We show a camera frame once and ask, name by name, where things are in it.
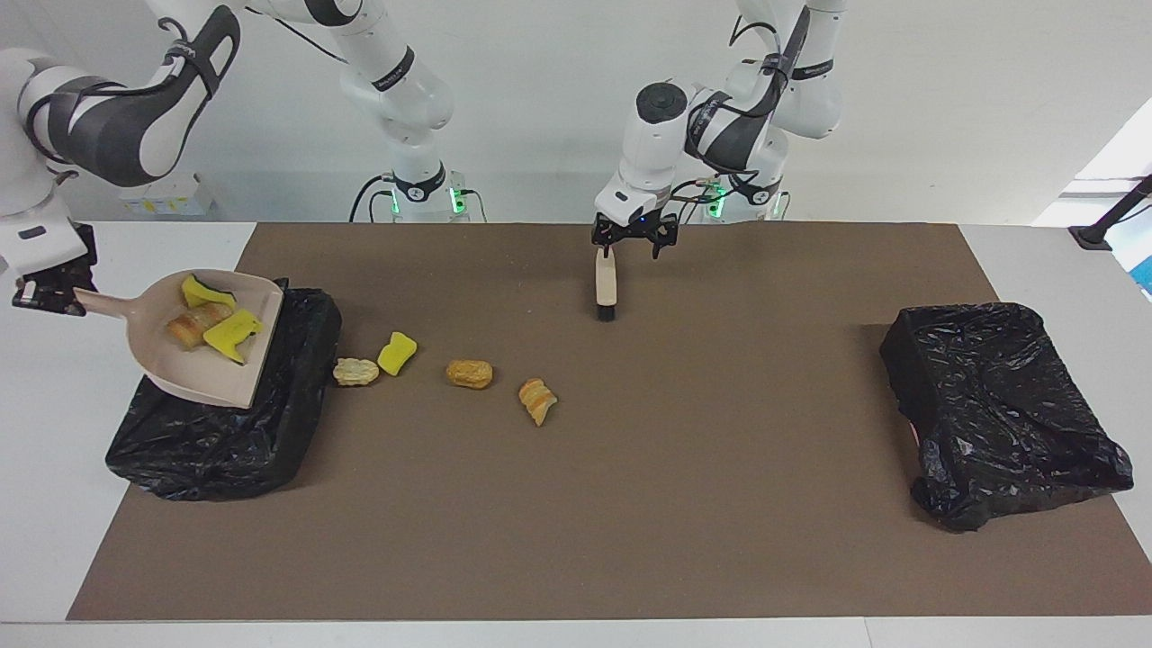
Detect beige hand brush black bristles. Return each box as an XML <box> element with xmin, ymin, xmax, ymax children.
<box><xmin>594</xmin><ymin>247</ymin><xmax>620</xmax><ymax>323</ymax></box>

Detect pale ridged bread chunk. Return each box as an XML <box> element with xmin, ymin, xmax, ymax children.
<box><xmin>166</xmin><ymin>302</ymin><xmax>233</xmax><ymax>350</ymax></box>

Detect yellow sponge piece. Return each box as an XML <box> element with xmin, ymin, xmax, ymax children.
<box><xmin>203</xmin><ymin>310</ymin><xmax>264</xmax><ymax>363</ymax></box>
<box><xmin>182</xmin><ymin>275</ymin><xmax>237</xmax><ymax>311</ymax></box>
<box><xmin>378</xmin><ymin>332</ymin><xmax>418</xmax><ymax>375</ymax></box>

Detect beige plastic dustpan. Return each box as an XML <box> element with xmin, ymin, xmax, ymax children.
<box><xmin>74</xmin><ymin>268</ymin><xmax>285</xmax><ymax>410</ymax></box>

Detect striped croissant piece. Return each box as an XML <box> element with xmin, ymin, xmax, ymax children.
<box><xmin>519</xmin><ymin>378</ymin><xmax>557</xmax><ymax>426</ymax></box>

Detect black bag-lined bin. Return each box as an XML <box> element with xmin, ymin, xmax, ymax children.
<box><xmin>105</xmin><ymin>277</ymin><xmax>343</xmax><ymax>501</ymax></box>
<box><xmin>880</xmin><ymin>302</ymin><xmax>1135</xmax><ymax>533</ymax></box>

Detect brown table mat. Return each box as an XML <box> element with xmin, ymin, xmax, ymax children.
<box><xmin>67</xmin><ymin>222</ymin><xmax>1152</xmax><ymax>622</ymax></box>

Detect black left base cable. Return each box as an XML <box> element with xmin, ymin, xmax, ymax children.
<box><xmin>670</xmin><ymin>175</ymin><xmax>725</xmax><ymax>224</ymax></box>

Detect black base cable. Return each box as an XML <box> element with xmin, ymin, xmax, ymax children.
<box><xmin>349</xmin><ymin>174</ymin><xmax>390</xmax><ymax>223</ymax></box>
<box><xmin>670</xmin><ymin>175</ymin><xmax>725</xmax><ymax>224</ymax></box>

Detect white wall box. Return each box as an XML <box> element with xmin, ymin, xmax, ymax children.
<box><xmin>121</xmin><ymin>174</ymin><xmax>215</xmax><ymax>217</ymax></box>

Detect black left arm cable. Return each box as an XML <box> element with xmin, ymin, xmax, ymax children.
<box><xmin>729</xmin><ymin>4</ymin><xmax>811</xmax><ymax>118</ymax></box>

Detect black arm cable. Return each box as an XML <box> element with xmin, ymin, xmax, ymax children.
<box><xmin>729</xmin><ymin>4</ymin><xmax>811</xmax><ymax>118</ymax></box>
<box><xmin>22</xmin><ymin>0</ymin><xmax>352</xmax><ymax>172</ymax></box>

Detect black right base cable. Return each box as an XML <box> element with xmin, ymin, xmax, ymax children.
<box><xmin>349</xmin><ymin>174</ymin><xmax>390</xmax><ymax>223</ymax></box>

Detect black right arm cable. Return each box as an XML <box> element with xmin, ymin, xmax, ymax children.
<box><xmin>22</xmin><ymin>0</ymin><xmax>352</xmax><ymax>172</ymax></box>

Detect black camera stand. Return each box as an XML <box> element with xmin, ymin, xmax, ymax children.
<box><xmin>1069</xmin><ymin>175</ymin><xmax>1152</xmax><ymax>251</ymax></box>

